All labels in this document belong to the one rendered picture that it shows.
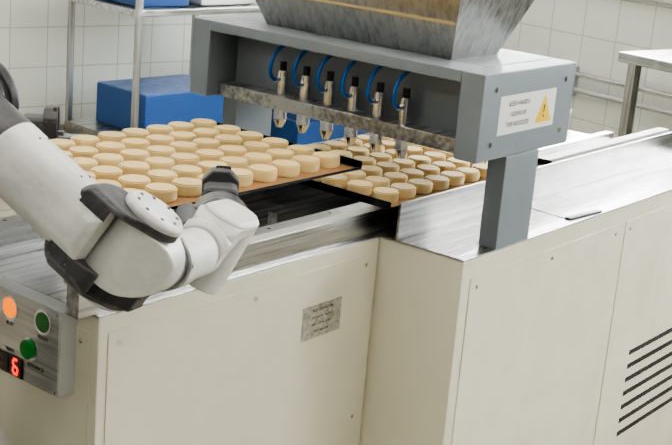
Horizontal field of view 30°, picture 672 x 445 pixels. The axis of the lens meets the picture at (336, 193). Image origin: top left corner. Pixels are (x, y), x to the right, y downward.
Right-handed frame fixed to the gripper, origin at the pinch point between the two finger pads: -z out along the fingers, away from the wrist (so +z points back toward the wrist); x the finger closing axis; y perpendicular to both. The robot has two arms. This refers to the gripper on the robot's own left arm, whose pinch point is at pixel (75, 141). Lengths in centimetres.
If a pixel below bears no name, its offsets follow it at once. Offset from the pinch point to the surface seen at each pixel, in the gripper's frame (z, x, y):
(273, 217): -36.6, -14.2, 7.2
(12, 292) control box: 5.6, -15.9, -35.3
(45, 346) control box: -0.3, -22.1, -41.3
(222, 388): -28, -35, -25
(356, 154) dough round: -55, -8, 38
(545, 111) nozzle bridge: -86, 10, 7
